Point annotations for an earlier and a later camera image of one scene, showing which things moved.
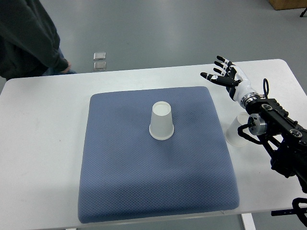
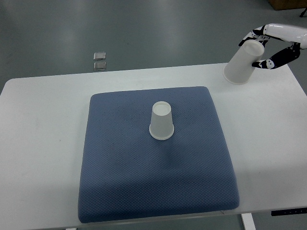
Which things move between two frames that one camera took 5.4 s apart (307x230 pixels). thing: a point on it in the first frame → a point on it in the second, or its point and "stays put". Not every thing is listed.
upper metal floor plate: (99, 56) stays put
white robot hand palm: (243, 88) → (297, 35)
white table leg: (248, 221) stays put
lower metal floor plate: (100, 66) stays put
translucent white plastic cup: (232, 136) → (238, 70)
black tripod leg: (303, 13) stays put
